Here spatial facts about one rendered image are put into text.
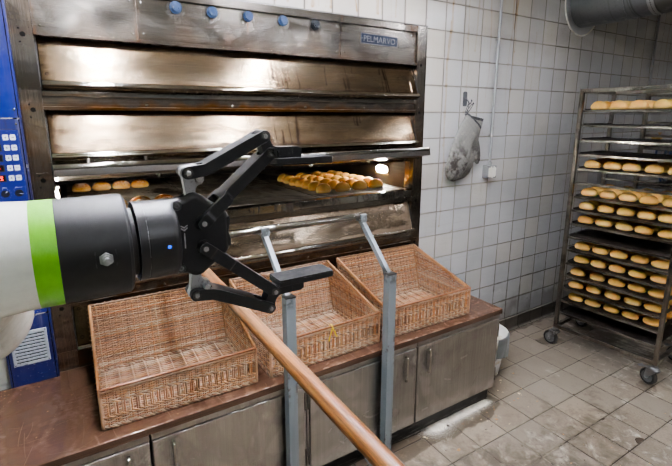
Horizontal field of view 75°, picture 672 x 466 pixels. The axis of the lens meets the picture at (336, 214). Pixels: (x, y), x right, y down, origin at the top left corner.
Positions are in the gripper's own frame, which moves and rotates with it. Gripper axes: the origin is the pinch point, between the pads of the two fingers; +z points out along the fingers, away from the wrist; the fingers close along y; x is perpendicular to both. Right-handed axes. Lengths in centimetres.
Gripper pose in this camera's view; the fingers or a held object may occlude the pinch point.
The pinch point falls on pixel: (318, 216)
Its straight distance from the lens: 52.1
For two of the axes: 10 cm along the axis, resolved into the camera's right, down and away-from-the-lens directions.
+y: 0.0, 9.8, 2.1
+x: 5.3, 1.8, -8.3
